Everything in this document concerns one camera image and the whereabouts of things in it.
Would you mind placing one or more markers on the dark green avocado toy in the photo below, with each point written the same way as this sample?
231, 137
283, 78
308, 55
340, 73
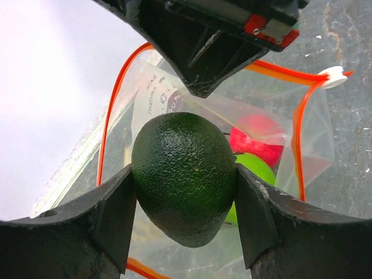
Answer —
184, 176

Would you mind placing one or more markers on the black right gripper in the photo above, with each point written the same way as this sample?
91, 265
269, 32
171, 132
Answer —
206, 42

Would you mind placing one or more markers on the red apple toy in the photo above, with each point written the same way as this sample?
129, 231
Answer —
260, 135

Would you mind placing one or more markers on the green watermelon toy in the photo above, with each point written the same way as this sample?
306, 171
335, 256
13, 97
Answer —
259, 168

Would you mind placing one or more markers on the clear zip top bag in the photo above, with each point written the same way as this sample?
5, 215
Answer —
147, 87

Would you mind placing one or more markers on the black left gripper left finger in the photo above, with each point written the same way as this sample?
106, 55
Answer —
88, 237

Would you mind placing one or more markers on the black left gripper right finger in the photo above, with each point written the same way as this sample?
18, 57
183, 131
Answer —
283, 237

